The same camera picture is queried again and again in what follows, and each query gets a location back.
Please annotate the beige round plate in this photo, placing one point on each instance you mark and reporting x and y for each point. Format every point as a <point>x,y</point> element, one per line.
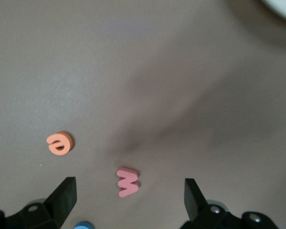
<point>283,7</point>

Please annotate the pink foam letter w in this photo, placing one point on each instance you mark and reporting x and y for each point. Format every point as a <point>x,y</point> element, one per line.
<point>127,182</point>

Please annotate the brown paper table cover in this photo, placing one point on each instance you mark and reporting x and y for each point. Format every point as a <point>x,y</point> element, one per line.
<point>133,71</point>

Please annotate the blue foam letter o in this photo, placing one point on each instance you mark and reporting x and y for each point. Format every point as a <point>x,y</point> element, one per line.
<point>83,226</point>

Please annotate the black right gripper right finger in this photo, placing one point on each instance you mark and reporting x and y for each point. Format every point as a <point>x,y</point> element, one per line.
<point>200,214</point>

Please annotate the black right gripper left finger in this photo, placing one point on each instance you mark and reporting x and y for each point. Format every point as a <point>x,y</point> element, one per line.
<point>57,205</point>

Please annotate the orange foam letter e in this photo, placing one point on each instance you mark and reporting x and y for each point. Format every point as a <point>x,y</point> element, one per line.
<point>66,143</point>

